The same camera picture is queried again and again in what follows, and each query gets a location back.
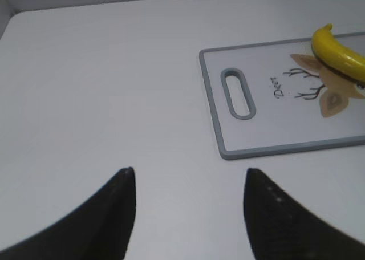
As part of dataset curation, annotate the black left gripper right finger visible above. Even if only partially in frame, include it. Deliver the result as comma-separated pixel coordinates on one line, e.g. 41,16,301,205
243,168,364,259

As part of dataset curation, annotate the yellow plastic banana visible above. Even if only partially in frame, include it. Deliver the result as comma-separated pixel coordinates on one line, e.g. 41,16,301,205
311,23,364,83

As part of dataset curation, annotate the white grey-rimmed cutting board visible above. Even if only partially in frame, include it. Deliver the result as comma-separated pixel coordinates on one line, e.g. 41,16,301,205
199,38,364,160

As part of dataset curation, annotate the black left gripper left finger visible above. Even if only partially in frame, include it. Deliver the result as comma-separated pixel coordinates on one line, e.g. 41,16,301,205
1,167,135,259

